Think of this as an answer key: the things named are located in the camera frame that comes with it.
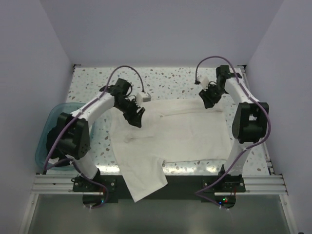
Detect black clothes in basket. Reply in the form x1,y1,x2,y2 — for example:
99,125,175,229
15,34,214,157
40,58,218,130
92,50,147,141
46,126,70,167

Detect blue plastic basket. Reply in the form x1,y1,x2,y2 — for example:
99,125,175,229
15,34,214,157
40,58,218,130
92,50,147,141
35,102,84,169

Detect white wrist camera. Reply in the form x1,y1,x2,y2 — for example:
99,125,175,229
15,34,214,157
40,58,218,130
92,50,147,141
136,92,152,106
195,76,210,90

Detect aluminium frame rail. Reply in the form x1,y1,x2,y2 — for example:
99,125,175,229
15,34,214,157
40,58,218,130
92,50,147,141
31,175,288,195

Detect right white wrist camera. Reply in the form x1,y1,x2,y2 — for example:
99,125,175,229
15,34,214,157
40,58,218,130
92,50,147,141
195,76,210,90

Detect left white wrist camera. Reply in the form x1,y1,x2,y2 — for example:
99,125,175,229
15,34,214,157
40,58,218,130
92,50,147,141
136,92,152,106

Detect white t-shirt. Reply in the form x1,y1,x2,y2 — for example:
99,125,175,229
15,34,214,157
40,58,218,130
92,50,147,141
109,98,232,202

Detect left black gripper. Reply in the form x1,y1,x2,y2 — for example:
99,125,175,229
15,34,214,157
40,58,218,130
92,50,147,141
116,98,145,128

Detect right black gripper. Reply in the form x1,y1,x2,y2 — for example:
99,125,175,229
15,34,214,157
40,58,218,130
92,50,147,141
198,83,226,109

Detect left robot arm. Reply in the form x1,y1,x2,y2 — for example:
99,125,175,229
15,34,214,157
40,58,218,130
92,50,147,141
43,78,145,191

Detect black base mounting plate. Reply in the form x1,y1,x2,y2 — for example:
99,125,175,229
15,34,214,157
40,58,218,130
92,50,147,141
71,175,246,209

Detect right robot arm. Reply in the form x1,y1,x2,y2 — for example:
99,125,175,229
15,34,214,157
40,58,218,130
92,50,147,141
196,65,271,192

